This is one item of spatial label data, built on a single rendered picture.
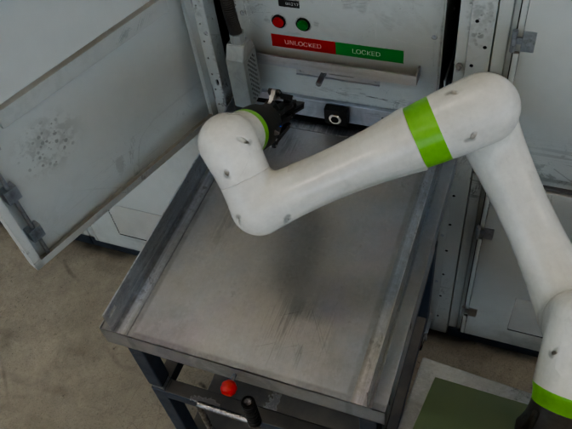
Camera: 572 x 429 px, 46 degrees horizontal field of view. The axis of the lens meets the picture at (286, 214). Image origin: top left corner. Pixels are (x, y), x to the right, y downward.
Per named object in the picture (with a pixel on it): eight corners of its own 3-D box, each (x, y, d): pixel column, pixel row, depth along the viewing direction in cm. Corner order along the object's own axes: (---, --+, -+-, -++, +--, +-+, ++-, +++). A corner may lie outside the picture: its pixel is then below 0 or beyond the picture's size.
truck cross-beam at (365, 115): (443, 139, 163) (445, 121, 159) (242, 105, 179) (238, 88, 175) (448, 125, 166) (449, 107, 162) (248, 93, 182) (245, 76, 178)
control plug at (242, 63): (253, 110, 165) (241, 51, 151) (234, 106, 166) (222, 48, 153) (264, 89, 169) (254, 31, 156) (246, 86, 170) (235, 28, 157)
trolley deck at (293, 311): (385, 425, 128) (385, 412, 123) (107, 340, 146) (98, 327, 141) (454, 173, 166) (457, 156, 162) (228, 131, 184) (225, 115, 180)
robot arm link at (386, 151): (403, 103, 120) (402, 109, 109) (428, 163, 122) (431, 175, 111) (227, 182, 130) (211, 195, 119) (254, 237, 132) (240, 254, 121)
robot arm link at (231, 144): (225, 109, 114) (176, 133, 119) (257, 175, 116) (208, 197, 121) (257, 94, 126) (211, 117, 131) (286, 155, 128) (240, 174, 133)
